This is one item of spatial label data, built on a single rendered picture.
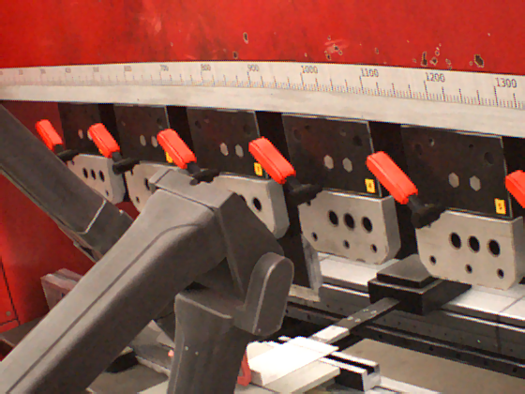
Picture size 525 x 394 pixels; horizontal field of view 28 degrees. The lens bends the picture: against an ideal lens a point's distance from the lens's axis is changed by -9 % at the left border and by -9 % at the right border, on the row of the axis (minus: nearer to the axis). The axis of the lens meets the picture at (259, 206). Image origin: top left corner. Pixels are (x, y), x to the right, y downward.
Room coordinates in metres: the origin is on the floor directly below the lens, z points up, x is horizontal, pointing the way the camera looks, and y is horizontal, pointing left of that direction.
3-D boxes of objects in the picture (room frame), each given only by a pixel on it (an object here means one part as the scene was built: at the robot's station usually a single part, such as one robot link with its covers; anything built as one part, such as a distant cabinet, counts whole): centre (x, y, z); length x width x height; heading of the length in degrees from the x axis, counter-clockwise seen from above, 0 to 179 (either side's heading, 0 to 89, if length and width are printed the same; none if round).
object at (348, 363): (1.36, -0.04, 0.98); 0.20 x 0.03 x 0.03; 34
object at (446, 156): (1.08, -0.23, 1.26); 0.15 x 0.09 x 0.17; 34
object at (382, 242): (1.24, -0.12, 1.26); 0.15 x 0.09 x 0.17; 34
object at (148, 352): (1.84, 0.29, 0.92); 0.50 x 0.06 x 0.10; 34
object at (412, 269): (1.48, -0.15, 1.01); 0.26 x 0.12 x 0.05; 124
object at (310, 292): (1.39, -0.02, 1.13); 0.10 x 0.02 x 0.10; 34
